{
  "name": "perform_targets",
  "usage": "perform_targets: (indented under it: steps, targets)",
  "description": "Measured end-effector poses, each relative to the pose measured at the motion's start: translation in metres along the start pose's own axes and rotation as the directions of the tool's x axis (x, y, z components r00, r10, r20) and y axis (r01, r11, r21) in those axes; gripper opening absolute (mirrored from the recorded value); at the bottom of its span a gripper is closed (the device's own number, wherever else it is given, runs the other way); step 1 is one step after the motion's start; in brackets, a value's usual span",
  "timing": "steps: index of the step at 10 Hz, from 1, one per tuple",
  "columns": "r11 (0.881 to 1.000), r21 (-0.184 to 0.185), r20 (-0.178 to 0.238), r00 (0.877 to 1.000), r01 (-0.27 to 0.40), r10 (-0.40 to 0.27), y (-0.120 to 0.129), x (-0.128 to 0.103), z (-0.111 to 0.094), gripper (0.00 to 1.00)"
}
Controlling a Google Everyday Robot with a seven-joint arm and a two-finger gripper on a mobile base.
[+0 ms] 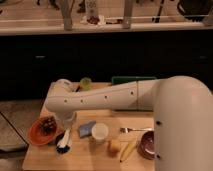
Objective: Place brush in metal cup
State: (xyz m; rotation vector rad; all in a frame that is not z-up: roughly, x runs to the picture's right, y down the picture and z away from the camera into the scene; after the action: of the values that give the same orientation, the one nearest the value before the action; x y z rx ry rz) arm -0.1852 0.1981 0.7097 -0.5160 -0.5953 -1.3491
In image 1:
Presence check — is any green tray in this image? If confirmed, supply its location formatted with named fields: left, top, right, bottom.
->
left=111, top=76, right=154, bottom=85

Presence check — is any green cup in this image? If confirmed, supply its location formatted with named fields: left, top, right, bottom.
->
left=79, top=77, right=92, bottom=91

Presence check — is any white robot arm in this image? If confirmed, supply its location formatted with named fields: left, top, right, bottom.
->
left=45, top=76, right=213, bottom=171

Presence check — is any yellow banana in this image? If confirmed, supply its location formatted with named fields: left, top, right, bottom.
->
left=120, top=139, right=137, bottom=162

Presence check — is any orange bowl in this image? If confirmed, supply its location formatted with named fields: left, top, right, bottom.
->
left=28, top=116, right=58, bottom=146

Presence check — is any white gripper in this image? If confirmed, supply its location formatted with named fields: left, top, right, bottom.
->
left=54, top=113, right=77, bottom=130

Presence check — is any yellow round fruit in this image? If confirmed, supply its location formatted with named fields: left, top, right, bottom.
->
left=108, top=139, right=121, bottom=155

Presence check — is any white dish brush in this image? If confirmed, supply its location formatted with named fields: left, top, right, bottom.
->
left=56, top=129, right=70, bottom=154

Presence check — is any silver fork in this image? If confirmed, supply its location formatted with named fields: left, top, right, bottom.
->
left=119, top=127, right=153, bottom=133

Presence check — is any dark red bowl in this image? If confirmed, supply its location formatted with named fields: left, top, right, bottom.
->
left=138, top=131, right=155, bottom=160

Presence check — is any blue cloth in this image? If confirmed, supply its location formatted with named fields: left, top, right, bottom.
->
left=78, top=121, right=96, bottom=138

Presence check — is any white plastic cup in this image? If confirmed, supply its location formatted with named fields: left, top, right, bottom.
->
left=92, top=123, right=109, bottom=143

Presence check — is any dark brown item in bowl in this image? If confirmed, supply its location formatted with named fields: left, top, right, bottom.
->
left=40, top=117, right=56, bottom=135

